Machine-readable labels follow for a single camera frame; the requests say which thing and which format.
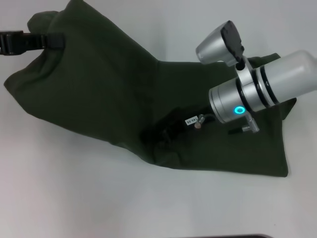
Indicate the dark green FREE T-shirt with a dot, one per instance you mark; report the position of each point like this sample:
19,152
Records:
99,86

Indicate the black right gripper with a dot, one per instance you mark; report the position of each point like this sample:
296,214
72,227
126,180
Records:
173,126

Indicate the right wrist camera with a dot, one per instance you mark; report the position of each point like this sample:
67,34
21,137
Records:
215,47

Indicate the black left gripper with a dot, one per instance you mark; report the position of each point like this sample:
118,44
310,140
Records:
11,42

